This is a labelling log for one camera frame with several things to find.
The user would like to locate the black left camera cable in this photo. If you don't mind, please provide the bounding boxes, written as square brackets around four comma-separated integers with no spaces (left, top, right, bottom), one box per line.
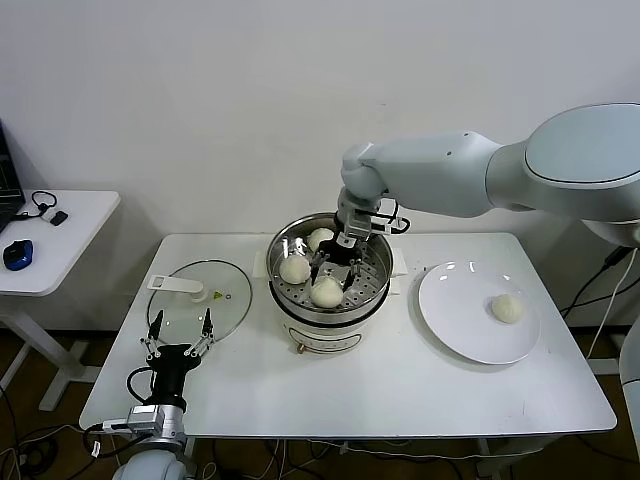
[82,421,131,459]

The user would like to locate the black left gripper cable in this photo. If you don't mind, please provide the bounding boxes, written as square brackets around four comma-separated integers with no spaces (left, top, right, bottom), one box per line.
[125,367,156,404]

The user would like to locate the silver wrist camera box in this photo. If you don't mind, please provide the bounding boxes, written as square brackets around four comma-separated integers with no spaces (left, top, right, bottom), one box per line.
[342,212,375,250]
[127,405,161,434]

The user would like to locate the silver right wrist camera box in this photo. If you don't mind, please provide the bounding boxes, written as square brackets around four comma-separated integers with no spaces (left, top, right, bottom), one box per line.
[342,212,375,250]

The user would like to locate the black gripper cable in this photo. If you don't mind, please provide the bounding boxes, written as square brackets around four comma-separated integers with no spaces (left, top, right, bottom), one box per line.
[125,367,156,404]
[372,198,412,236]

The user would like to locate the black laptop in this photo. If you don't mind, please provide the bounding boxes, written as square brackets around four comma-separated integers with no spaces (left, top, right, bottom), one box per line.
[0,119,27,236]

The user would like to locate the white desk foot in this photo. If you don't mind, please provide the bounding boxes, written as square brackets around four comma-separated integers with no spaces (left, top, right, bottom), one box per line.
[587,332,632,377]

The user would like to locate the white electric cooker pot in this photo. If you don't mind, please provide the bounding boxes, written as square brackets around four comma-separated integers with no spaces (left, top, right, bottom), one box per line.
[253,249,409,357]

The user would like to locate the black earphone cable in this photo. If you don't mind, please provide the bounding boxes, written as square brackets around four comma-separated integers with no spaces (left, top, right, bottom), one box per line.
[14,191,60,221]

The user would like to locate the white steamed baozi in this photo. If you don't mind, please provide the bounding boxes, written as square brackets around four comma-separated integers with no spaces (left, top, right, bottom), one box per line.
[309,277,345,309]
[278,255,311,286]
[488,293,526,325]
[305,227,336,253]

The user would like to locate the white table leg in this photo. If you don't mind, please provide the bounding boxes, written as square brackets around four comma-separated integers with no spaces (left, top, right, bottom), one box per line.
[474,438,506,480]

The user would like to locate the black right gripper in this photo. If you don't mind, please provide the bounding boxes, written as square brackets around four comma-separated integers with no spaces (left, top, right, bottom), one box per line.
[308,239,369,293]

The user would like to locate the small white side table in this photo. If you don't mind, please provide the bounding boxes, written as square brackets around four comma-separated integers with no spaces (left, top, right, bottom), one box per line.
[0,189,122,414]

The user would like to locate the stainless steel steamer basket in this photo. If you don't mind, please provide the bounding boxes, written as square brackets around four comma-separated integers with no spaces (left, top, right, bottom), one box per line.
[266,213,394,325]

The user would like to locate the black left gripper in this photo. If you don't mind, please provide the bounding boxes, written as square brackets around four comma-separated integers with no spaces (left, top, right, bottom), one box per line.
[139,307,216,402]

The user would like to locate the black cable with plug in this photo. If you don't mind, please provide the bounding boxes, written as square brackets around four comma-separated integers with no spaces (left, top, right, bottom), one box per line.
[559,244,640,317]

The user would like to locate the white round plate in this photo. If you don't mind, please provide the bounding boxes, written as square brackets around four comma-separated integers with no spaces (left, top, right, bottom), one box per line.
[417,260,542,366]

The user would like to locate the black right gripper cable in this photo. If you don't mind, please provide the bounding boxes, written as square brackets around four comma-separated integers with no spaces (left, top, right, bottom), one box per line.
[372,198,412,236]

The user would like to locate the blue computer mouse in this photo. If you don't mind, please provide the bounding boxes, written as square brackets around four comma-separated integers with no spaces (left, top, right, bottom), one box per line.
[2,239,35,272]

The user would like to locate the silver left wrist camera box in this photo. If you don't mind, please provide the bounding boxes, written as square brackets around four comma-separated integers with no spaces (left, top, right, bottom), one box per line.
[127,405,161,434]

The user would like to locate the white hanging cable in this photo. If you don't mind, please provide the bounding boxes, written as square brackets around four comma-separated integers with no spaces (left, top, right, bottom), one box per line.
[587,272,640,361]

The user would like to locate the glass lid with white handle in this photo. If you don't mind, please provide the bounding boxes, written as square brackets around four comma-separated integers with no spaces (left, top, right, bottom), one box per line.
[147,258,254,349]

